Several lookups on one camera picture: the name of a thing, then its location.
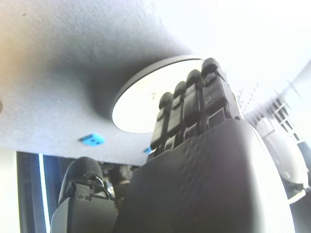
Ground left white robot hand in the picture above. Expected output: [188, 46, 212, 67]
[50, 57, 296, 233]

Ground white plate with black rim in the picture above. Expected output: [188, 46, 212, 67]
[111, 55, 205, 134]

